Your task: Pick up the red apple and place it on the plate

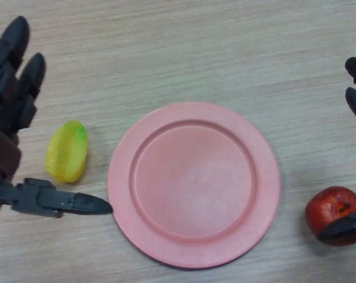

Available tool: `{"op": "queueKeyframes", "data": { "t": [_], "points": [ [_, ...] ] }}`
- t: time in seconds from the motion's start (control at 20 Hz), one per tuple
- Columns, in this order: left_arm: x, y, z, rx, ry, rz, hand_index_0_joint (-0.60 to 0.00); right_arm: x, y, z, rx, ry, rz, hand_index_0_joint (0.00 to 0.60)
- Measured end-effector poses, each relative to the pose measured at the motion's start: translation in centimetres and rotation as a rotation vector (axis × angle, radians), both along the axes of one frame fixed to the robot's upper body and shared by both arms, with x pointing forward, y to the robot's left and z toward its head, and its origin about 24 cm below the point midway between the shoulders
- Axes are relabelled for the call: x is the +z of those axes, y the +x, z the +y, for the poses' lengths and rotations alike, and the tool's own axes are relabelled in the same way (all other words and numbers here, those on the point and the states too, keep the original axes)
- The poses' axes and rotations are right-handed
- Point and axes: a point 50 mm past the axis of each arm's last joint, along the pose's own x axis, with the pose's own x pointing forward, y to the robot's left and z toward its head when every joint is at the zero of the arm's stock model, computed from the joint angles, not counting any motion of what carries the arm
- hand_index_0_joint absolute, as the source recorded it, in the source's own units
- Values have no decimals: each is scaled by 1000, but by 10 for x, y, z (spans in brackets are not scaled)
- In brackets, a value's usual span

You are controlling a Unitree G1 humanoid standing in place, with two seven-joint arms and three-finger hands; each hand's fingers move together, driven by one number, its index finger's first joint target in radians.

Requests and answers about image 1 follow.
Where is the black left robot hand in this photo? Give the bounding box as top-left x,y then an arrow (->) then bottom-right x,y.
0,16 -> 114,223

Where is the red apple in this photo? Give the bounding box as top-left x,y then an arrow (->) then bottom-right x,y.
305,186 -> 356,247

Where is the pink round plate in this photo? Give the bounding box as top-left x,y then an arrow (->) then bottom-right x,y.
107,101 -> 282,269

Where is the yellow green starfruit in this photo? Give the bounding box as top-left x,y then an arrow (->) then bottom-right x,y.
45,120 -> 89,184

